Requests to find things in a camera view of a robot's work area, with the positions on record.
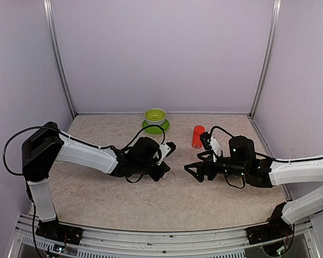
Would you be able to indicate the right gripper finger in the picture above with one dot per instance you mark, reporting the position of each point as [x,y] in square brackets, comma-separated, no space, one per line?
[206,156]
[197,170]

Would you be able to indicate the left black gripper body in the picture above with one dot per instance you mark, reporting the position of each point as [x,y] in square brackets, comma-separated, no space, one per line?
[156,176]

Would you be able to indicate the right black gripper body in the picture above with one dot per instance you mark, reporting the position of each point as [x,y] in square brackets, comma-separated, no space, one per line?
[212,173]

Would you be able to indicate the small white pill bottle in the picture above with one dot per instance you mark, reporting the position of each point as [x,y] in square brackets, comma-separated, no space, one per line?
[166,175]

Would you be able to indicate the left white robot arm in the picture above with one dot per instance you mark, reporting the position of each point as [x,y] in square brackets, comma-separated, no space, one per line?
[48,144]

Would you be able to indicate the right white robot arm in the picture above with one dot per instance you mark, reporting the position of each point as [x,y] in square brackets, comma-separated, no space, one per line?
[261,171]

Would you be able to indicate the red pill bottle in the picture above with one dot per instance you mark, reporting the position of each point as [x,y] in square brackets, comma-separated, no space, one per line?
[197,131]

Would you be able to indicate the green saucer plate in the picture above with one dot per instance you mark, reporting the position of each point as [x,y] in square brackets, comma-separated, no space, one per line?
[156,130]

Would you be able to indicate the green and white bowl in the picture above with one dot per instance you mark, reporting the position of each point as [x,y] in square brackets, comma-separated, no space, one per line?
[155,116]

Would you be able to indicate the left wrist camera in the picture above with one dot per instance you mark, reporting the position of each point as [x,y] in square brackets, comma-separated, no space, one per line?
[164,151]

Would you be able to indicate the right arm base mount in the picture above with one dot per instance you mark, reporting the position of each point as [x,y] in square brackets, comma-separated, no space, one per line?
[267,232]

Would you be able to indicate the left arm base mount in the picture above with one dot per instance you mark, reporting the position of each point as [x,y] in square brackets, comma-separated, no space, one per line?
[60,232]

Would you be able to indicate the front aluminium rail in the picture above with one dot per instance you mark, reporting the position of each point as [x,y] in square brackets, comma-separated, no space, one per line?
[104,242]

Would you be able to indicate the right aluminium frame post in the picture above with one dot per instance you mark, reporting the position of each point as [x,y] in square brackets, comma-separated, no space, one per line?
[267,57]

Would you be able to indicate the aluminium frame post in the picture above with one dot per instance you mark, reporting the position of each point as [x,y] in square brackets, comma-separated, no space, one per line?
[267,57]
[48,10]

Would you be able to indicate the left aluminium frame post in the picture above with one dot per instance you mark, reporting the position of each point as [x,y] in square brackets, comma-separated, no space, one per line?
[48,10]

